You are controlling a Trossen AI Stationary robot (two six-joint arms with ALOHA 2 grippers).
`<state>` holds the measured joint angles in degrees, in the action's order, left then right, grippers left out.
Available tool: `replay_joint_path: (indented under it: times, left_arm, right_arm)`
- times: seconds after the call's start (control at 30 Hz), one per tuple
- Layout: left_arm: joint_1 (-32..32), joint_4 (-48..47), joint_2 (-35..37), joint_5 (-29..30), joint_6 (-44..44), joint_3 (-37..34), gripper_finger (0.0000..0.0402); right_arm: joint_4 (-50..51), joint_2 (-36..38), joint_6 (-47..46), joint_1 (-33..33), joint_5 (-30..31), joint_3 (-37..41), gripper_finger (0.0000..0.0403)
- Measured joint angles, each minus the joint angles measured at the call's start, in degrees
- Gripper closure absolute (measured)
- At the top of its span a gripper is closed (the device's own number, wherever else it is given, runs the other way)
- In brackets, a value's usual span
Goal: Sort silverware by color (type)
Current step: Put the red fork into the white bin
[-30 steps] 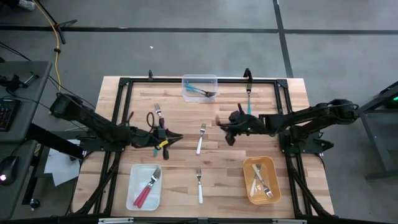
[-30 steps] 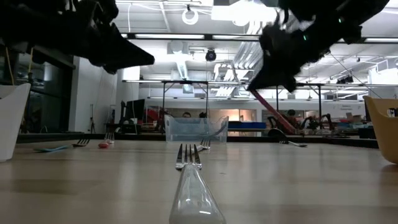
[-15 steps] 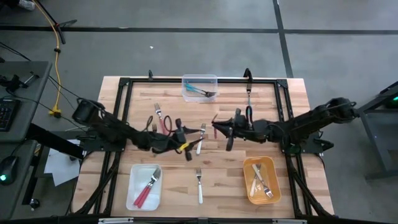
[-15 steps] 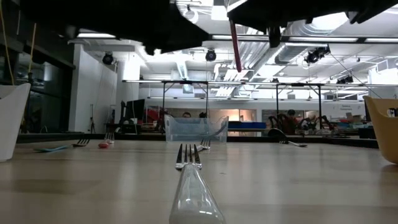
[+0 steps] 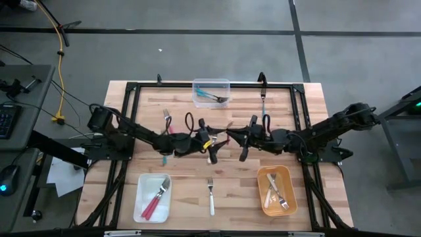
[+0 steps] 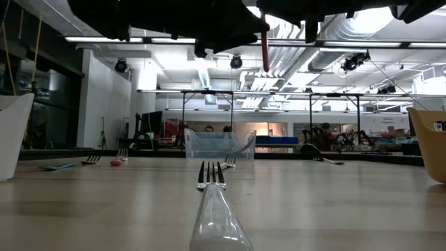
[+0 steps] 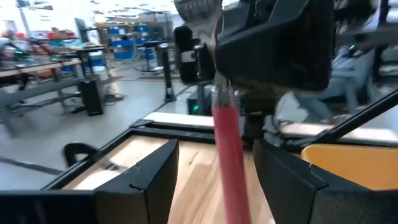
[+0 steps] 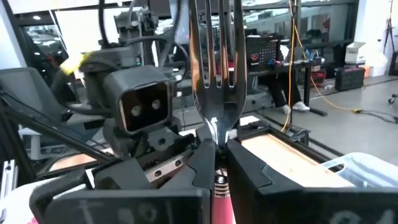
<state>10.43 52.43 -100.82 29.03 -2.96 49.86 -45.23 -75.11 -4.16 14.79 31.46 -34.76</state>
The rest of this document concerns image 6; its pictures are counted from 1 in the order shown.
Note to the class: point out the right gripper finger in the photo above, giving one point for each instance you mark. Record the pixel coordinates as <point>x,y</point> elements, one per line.
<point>310,29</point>
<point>282,7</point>

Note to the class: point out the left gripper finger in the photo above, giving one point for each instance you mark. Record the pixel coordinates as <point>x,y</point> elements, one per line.
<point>240,15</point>
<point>223,38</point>

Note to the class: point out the black ceiling spotlight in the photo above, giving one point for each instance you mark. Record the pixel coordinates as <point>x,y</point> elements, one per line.
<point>353,62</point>
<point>236,62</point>
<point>121,66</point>

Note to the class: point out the black overhead light bar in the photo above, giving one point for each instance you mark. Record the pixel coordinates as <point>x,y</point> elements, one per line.
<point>404,44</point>

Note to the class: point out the person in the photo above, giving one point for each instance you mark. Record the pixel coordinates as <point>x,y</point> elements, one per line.
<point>208,129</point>
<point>327,136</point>
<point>227,129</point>

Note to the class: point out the black ceiling track lights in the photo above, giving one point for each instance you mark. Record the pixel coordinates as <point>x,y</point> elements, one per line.
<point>386,90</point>

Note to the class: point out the black computer monitor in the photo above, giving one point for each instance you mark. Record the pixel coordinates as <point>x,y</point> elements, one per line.
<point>151,123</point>

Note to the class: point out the clear plastic bin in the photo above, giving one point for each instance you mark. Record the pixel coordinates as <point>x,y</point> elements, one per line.
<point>209,146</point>

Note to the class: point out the blue storage crates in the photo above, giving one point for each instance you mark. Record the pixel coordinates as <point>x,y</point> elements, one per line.
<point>278,140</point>

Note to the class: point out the black dome-shaped object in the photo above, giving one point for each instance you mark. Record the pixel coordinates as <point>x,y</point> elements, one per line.
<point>309,148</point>

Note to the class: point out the black background desk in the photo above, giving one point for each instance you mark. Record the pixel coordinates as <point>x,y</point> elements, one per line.
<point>139,143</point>

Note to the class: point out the brown cardboard box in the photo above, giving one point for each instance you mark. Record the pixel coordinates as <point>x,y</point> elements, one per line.
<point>397,131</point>

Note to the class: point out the thin black tripod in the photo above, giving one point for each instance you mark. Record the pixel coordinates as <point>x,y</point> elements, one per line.
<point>103,139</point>

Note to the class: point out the yellow plastic bin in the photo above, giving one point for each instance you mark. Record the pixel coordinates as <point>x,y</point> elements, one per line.
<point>425,153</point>

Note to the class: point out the white plastic bin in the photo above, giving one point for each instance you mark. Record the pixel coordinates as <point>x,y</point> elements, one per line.
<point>14,139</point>

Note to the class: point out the black metal rig frame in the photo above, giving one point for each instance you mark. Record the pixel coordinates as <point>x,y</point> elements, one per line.
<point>358,118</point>
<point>183,111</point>

